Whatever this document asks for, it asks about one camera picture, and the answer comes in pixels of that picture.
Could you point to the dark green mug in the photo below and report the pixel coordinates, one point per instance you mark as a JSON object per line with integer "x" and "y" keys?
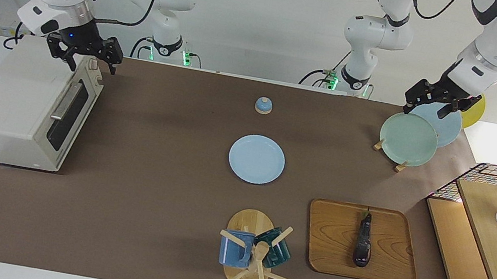
{"x": 277, "y": 252}

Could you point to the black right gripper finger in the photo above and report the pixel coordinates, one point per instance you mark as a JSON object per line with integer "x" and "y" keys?
{"x": 115, "y": 64}
{"x": 73, "y": 61}

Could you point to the wooden plate rack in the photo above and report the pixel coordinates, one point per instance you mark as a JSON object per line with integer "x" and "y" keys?
{"x": 400, "y": 167}

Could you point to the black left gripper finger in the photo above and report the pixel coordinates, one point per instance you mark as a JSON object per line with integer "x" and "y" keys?
{"x": 409, "y": 108}
{"x": 446, "y": 112}

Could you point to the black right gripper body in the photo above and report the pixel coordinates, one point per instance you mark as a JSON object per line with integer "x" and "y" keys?
{"x": 84, "y": 41}

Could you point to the wooden mug tree stand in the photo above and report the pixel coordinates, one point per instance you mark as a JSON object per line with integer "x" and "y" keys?
{"x": 250, "y": 221}

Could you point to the wooden serving tray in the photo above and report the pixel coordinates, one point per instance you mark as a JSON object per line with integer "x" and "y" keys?
{"x": 328, "y": 240}

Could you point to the glass oven door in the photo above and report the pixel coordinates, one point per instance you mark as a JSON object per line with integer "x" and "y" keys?
{"x": 56, "y": 136}

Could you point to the dark purple eggplant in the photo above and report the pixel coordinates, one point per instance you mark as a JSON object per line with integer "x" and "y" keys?
{"x": 363, "y": 244}

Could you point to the small blue call bell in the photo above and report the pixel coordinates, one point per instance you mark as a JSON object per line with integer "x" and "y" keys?
{"x": 263, "y": 106}

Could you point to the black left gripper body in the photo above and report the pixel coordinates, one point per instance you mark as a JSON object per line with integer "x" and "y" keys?
{"x": 440, "y": 94}

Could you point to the pale green plate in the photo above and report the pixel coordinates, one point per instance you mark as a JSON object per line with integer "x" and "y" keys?
{"x": 406, "y": 142}

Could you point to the brown table mat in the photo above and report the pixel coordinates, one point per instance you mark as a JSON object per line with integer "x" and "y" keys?
{"x": 155, "y": 205}

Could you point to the light blue racked plate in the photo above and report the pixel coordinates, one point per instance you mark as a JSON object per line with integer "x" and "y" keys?
{"x": 449, "y": 131}

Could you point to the blue mug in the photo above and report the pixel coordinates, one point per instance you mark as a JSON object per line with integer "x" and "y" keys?
{"x": 233, "y": 252}

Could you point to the yellow plate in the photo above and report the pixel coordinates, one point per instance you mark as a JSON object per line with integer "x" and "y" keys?
{"x": 475, "y": 115}

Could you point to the beige toaster oven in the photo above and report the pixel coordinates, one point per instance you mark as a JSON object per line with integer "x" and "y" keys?
{"x": 4, "y": 101}

